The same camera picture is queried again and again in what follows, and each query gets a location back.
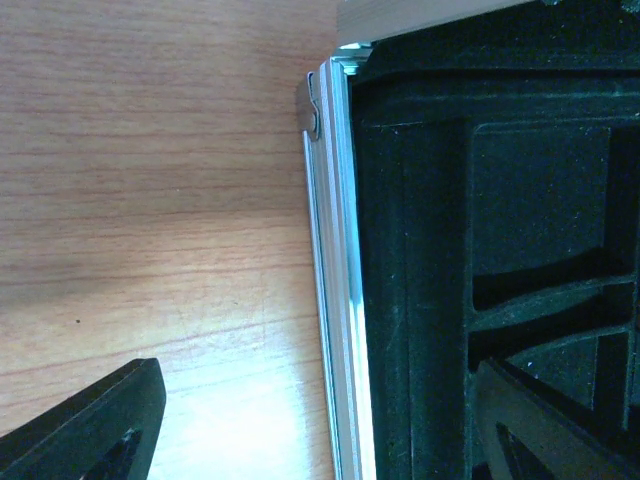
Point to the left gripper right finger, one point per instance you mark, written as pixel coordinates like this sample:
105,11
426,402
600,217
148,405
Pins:
529,430

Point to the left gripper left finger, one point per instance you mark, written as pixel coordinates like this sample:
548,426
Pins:
108,430

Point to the aluminium poker case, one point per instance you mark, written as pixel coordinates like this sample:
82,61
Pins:
473,185

